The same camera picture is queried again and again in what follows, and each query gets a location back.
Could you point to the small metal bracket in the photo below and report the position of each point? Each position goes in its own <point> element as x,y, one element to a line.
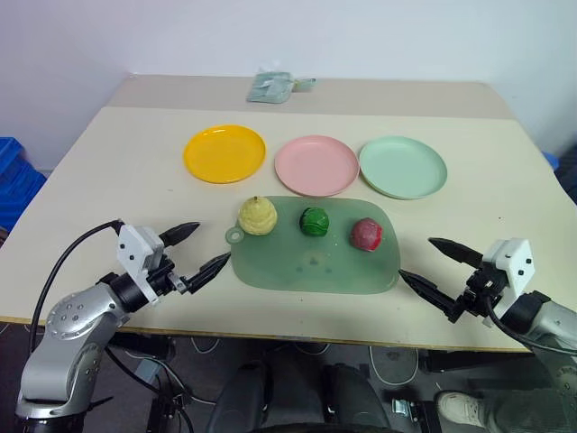
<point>405,407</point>

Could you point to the dark object beside table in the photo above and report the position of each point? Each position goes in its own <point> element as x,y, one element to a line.
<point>569,173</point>

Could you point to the blue plastic crate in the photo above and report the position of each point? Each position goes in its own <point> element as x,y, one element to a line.
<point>15,180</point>

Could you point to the small blue object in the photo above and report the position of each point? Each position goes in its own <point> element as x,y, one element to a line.
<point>552,160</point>

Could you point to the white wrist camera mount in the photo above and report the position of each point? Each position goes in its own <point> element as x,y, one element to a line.
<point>135,252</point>
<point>514,261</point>

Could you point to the green round fruit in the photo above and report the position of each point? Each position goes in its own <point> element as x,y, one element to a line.
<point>314,221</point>

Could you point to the black table frame bar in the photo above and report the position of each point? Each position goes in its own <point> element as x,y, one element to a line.
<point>478,361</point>

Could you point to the dark rounded shape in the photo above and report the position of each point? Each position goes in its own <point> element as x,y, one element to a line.
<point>354,399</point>
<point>243,401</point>

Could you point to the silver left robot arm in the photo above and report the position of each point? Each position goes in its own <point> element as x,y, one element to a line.
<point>67,325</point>

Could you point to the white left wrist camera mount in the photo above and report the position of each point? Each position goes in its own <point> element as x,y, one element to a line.
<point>135,252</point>

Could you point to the light green plate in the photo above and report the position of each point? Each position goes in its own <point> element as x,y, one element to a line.
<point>402,167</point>

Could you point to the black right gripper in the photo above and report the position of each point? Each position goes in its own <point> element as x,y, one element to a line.
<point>482,291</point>

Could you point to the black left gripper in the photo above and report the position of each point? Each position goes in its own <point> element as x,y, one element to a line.
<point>163,276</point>

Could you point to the green cloth bundle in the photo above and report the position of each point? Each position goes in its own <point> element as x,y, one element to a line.
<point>269,86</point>

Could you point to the pink plate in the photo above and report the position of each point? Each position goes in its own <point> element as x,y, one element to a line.
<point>316,165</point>

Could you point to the yellow pear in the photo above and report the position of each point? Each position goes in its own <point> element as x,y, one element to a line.
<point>257,216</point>

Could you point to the grey trouser leg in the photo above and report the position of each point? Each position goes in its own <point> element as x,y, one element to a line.
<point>523,410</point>

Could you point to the translucent green cutting board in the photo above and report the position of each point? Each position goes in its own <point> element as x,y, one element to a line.
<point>315,266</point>

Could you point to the red round fruit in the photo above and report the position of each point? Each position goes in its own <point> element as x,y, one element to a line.
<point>367,234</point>

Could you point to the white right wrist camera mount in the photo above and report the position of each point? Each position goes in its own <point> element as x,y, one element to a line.
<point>514,261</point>

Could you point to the small green packet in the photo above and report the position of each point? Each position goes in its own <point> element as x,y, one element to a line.
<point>305,83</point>

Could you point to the yellow plate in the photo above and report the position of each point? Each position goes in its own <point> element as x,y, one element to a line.
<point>224,153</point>

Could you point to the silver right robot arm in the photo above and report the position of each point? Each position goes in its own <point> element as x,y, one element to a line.
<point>552,322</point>

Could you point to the white shoe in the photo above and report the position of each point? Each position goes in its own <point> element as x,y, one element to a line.
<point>460,408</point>

